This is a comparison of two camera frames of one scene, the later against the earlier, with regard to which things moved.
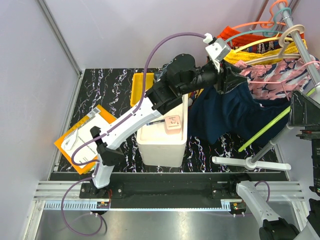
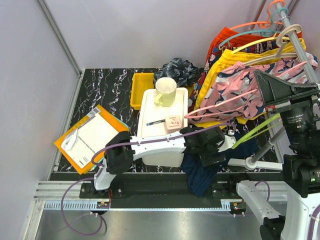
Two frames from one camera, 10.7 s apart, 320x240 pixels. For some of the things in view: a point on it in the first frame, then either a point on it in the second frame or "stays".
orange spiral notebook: x=79 y=145 stays
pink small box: x=172 y=124 stays
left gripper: x=228 y=77 to x=207 y=159
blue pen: x=162 y=120 stays
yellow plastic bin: x=137 y=84 stays
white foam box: x=157 y=148 stays
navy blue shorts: x=234 y=110 to x=203 y=176
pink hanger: x=280 y=82 to x=191 y=115
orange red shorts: x=234 y=38 stays
